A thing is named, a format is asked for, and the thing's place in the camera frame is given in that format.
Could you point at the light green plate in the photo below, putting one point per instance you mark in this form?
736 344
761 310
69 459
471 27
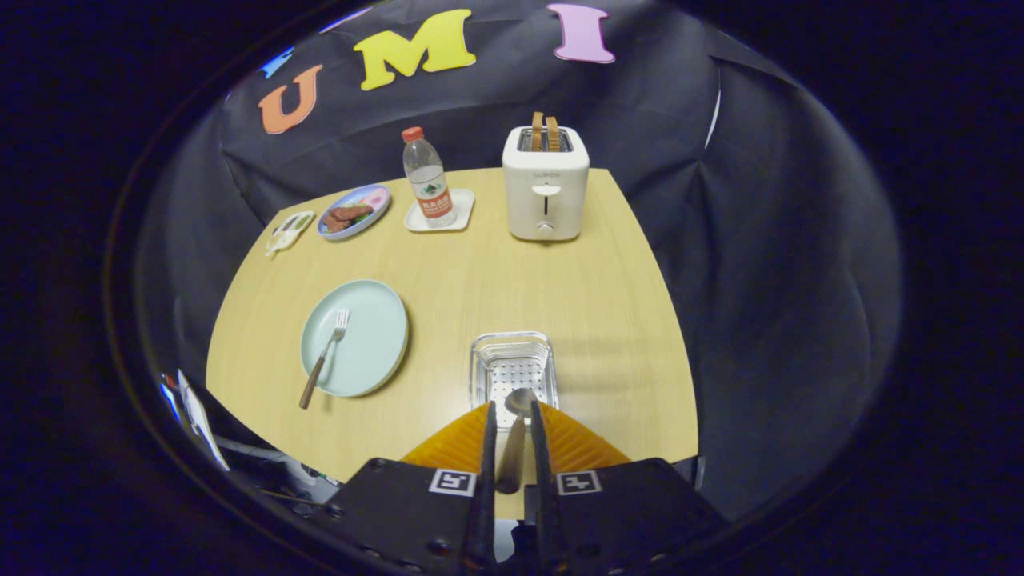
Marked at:
368 336

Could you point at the blue patterned plate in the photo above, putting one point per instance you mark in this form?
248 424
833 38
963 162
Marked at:
372 196

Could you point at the brown toast slice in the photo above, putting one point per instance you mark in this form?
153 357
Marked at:
537 132
553 134

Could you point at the white divided sauce dish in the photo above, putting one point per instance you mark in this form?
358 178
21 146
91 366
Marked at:
288 232

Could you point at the brown meat piece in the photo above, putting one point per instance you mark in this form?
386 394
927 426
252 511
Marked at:
352 213
336 225

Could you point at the white flat panel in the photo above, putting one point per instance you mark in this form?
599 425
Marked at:
202 416

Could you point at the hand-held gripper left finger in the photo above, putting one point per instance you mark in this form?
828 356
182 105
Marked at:
488 496

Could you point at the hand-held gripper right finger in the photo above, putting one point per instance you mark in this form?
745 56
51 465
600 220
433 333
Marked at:
544 496

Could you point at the white toaster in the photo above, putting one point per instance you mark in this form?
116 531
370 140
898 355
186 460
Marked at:
546 200

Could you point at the clear water bottle red cap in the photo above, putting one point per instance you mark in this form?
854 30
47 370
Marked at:
430 188

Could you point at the clear perforated drain basket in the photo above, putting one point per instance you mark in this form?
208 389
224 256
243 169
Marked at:
512 364

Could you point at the white square coaster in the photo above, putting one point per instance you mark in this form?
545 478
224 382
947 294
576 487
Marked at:
464 208

